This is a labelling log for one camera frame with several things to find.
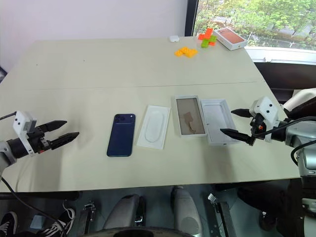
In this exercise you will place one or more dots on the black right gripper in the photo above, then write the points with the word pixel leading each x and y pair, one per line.
pixel 259 124

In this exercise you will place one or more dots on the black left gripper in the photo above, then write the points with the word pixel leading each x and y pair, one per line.
pixel 39 140

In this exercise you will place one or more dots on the white phone box lid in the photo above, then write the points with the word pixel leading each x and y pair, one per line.
pixel 217 116

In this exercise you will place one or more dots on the white phone box base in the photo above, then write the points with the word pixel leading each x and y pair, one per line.
pixel 188 108

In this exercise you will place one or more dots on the dark blue smartphone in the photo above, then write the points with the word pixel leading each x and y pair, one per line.
pixel 121 137

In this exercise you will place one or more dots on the white plastic tray insert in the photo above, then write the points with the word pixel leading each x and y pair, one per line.
pixel 154 127

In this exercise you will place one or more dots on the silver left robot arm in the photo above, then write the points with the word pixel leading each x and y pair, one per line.
pixel 14 148

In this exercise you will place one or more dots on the phone box with orange print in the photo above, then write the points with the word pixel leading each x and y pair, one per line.
pixel 229 38

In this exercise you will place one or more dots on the pale chair backrest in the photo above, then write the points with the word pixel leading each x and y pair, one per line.
pixel 301 97

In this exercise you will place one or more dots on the person in dark clothes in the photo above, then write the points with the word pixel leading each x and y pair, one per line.
pixel 271 197

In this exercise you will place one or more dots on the white window sill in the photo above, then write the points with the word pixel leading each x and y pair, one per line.
pixel 281 55

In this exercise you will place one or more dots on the dark grey object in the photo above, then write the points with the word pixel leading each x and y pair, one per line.
pixel 2 73

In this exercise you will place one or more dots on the small orange toy brick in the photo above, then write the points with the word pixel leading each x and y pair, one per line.
pixel 211 43

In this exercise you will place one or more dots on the yellow toy brick piece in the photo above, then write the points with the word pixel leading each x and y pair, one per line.
pixel 185 52

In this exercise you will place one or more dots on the black sneaker with white laces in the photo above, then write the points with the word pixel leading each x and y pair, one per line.
pixel 58 222

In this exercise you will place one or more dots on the black metal stand leg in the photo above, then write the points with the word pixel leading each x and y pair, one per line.
pixel 222 214

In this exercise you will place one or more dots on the large orange toy brick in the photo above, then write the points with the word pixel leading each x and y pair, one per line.
pixel 206 33

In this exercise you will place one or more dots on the grey rounded robot leg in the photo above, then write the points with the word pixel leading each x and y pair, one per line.
pixel 123 212
pixel 184 207

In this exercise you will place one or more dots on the black sneaker with white sole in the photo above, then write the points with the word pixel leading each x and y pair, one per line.
pixel 8 223

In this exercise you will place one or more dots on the white earbuds case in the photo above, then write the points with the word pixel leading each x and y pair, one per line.
pixel 174 39

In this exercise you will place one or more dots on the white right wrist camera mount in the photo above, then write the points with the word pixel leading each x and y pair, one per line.
pixel 267 107

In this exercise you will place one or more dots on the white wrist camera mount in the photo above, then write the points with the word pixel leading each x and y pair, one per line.
pixel 21 122
pixel 267 107

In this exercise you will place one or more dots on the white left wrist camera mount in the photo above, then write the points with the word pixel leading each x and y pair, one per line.
pixel 21 122

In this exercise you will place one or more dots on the black metal bracket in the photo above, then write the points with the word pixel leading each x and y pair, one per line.
pixel 89 214

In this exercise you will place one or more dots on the black window frame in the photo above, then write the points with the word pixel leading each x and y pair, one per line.
pixel 190 17

